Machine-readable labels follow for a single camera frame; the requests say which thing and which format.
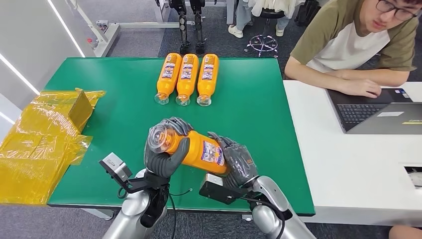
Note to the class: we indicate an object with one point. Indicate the black backpack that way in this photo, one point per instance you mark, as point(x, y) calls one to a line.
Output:
point(306, 13)

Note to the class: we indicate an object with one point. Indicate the dark grey laptop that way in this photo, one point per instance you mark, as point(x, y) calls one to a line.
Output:
point(359, 113)

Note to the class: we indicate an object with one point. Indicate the yellow film wrapped cardboard box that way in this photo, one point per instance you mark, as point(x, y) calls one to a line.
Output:
point(43, 142)

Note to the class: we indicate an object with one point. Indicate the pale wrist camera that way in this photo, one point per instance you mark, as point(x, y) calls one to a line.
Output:
point(113, 165)
point(213, 179)

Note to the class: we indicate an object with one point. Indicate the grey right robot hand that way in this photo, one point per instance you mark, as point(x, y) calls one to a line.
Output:
point(240, 165)

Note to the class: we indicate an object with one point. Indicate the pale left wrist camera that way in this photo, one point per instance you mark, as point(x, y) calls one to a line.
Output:
point(113, 165)

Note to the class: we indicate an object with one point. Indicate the orange bottle with clear cap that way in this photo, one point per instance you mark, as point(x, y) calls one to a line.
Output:
point(201, 153)
point(207, 74)
point(187, 74)
point(168, 74)

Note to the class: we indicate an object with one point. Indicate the seated background person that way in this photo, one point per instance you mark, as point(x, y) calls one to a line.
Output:
point(243, 15)

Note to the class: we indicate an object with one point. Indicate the person's glasses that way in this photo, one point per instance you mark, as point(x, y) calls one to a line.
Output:
point(384, 6)

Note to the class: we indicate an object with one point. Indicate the person's right hand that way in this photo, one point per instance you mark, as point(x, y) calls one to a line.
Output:
point(361, 88)

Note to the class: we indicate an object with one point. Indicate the person's knee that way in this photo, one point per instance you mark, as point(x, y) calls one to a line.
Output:
point(406, 233)

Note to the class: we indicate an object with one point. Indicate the stool with chrome base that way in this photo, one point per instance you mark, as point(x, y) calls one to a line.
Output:
point(263, 43)

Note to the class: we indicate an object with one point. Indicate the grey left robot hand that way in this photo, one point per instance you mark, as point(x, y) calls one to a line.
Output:
point(161, 163)

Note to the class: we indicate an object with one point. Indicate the black humanoid robot leg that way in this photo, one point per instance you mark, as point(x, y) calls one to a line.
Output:
point(199, 26)
point(182, 26)

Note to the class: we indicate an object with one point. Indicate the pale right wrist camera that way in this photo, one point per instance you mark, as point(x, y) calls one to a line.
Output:
point(213, 179)

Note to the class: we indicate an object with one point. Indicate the white metal gantry frame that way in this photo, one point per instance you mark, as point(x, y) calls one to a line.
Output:
point(109, 37)

